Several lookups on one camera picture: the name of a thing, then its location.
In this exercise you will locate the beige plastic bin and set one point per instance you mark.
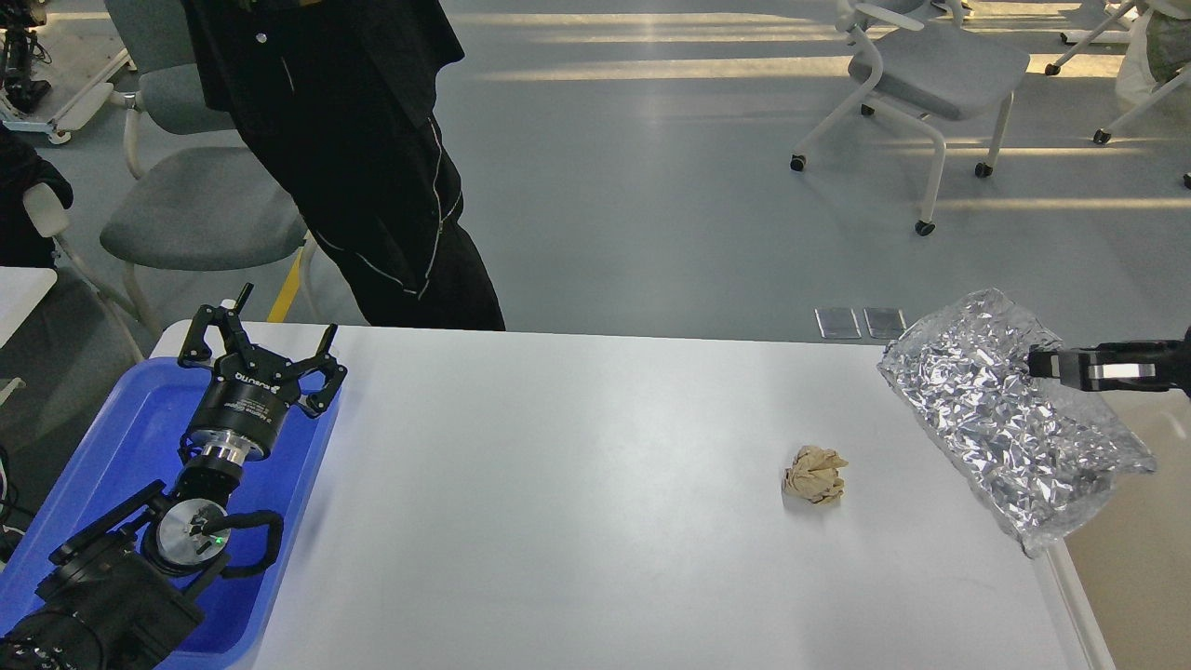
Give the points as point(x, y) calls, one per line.
point(1133, 559)

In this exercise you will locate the grey chair near left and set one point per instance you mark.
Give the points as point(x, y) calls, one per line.
point(199, 209)

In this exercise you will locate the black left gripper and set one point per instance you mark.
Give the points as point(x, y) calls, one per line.
point(240, 407)

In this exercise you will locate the silver foil bag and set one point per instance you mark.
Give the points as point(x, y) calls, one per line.
point(1043, 457)

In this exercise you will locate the white side table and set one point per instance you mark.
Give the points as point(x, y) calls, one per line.
point(22, 289)

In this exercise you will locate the person in black clothes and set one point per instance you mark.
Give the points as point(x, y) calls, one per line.
point(336, 100)

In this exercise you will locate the dark jacket on chair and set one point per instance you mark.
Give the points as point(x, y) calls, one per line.
point(21, 169)

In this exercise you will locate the crumpled beige paper ball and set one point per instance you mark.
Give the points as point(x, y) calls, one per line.
point(813, 475)

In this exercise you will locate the grey chair with castors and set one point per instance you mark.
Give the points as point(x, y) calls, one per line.
point(914, 69)

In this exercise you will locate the robot stand far left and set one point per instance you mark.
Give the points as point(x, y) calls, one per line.
point(60, 61)

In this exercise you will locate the left floor outlet plate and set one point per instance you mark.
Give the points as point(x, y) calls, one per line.
point(838, 324)

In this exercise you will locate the white chair far right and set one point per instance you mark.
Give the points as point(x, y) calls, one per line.
point(1156, 62)

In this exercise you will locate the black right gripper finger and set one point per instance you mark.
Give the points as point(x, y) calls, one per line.
point(1128, 376)
point(1057, 363)

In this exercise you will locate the right floor outlet plate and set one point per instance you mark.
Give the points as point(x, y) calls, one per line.
point(886, 324)

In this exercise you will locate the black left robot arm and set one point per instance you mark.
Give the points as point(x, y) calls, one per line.
point(164, 542)

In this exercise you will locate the floor outlet plate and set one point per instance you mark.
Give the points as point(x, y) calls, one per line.
point(838, 324)
point(886, 324)

